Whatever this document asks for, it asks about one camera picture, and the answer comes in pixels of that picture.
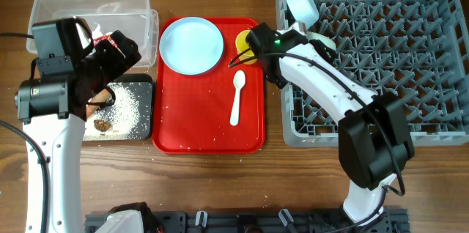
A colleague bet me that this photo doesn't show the light green bowl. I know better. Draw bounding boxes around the light green bowl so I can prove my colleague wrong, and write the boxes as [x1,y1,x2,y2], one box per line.
[306,32,336,50]

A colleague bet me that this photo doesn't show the light blue bowl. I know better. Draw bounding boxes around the light blue bowl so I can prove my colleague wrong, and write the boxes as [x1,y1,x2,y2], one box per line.
[286,0,320,29]

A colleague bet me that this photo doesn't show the white rice pile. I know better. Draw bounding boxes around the white rice pile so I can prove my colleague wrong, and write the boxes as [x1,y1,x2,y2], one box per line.
[83,81,153,139]

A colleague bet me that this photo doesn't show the dark brown food lump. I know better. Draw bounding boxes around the dark brown food lump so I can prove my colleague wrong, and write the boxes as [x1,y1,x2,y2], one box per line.
[93,119,111,133]

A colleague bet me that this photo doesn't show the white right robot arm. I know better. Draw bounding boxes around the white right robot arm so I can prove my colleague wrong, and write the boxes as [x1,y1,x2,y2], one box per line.
[245,23,415,227]

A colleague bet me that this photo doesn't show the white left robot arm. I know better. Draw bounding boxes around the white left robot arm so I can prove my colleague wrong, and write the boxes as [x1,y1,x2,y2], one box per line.
[15,31,141,232]

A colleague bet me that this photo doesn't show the black waste tray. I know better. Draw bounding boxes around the black waste tray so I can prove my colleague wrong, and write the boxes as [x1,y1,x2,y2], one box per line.
[82,73,154,141]

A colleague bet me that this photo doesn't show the clear plastic waste bin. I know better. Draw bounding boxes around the clear plastic waste bin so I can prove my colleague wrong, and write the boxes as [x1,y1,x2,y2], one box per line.
[28,0,159,67]

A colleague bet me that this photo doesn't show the grey dishwasher rack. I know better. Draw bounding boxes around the grey dishwasher rack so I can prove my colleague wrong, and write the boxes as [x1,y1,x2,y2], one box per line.
[276,0,468,146]

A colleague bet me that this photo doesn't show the yellow plastic cup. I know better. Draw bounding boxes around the yellow plastic cup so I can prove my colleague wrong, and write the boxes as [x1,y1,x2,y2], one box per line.
[235,29,254,61]

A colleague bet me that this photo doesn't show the red and white wrapper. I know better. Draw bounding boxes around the red and white wrapper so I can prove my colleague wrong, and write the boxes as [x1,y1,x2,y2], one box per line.
[92,25,118,48]

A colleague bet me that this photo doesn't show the white plastic spoon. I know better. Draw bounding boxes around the white plastic spoon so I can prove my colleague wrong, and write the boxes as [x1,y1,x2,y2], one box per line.
[229,70,246,126]

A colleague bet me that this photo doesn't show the light blue plate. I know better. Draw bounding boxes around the light blue plate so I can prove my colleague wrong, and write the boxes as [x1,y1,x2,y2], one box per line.
[159,17,224,75]

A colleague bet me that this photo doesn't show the red serving tray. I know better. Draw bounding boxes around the red serving tray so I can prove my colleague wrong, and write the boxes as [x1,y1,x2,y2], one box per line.
[152,17,265,155]

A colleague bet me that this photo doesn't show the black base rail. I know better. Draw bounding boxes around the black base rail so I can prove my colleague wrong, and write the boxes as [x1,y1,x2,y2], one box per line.
[84,209,408,233]

